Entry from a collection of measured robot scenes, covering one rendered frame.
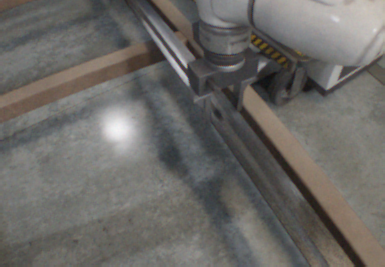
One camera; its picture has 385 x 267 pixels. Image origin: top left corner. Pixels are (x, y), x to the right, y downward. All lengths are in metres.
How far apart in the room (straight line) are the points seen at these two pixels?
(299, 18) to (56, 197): 0.92
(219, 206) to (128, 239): 0.29
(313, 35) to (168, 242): 0.71
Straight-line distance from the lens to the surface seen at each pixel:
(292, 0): 0.37
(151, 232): 0.92
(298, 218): 0.53
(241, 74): 0.57
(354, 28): 0.35
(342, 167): 1.11
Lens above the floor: 0.86
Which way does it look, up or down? 51 degrees down
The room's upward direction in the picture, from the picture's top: 3 degrees counter-clockwise
